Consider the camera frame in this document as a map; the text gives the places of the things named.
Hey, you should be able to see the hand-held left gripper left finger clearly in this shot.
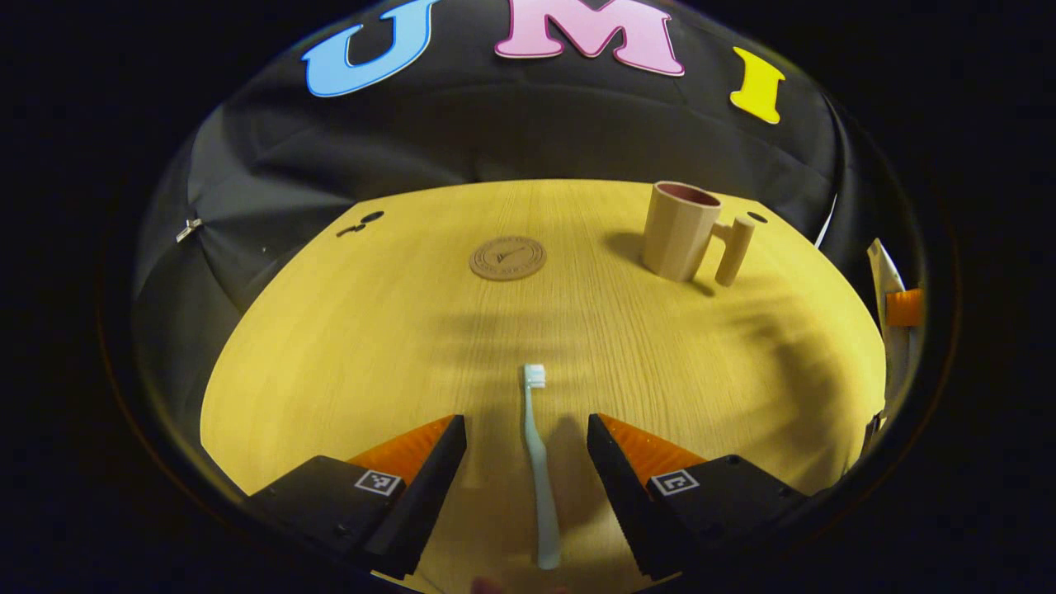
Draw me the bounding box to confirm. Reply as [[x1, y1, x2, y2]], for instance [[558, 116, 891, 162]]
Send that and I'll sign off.
[[243, 414, 468, 581]]

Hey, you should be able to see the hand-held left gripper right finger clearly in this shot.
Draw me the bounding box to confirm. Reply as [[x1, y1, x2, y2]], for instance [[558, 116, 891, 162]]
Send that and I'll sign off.
[[587, 413, 813, 581]]

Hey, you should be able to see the pale green toothbrush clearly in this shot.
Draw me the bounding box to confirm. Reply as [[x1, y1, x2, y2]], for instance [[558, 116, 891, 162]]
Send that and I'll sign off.
[[521, 363, 563, 572]]

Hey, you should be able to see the beige cup with handle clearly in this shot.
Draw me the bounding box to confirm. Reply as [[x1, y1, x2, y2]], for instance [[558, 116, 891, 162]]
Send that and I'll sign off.
[[642, 181, 757, 288]]

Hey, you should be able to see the round brown coaster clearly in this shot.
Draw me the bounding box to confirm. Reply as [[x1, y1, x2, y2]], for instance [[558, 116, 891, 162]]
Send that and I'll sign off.
[[469, 235, 548, 282]]

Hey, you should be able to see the wooden desktop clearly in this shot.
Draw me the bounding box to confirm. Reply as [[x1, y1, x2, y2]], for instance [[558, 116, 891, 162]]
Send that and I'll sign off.
[[200, 178, 888, 594]]

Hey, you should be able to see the black backdrop cloth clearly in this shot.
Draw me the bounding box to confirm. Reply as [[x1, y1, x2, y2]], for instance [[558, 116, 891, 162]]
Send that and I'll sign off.
[[132, 0, 925, 463]]

